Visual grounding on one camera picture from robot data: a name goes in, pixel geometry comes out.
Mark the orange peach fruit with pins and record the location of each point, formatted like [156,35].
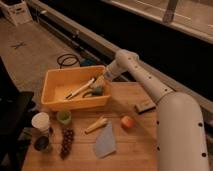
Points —
[127,122]

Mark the yellow plastic tray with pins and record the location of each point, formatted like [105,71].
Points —
[59,83]

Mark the white storage crate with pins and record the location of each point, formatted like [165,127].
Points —
[17,14]

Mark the dark round can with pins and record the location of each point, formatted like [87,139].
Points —
[43,144]

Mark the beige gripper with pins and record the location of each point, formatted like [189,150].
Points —
[100,81]

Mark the white paper cup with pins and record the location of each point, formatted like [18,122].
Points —
[41,121]

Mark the blue object on floor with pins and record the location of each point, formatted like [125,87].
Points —
[86,62]

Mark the black side furniture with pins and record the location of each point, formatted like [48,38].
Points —
[14,105]

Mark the green plastic cup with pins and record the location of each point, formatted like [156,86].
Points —
[64,117]

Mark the bunch of dark grapes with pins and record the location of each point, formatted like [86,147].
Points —
[67,139]

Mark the grey-blue cloth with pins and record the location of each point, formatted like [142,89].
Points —
[105,143]

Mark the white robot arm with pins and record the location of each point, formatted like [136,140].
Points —
[181,139]

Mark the white brush in tray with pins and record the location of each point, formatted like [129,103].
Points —
[80,89]

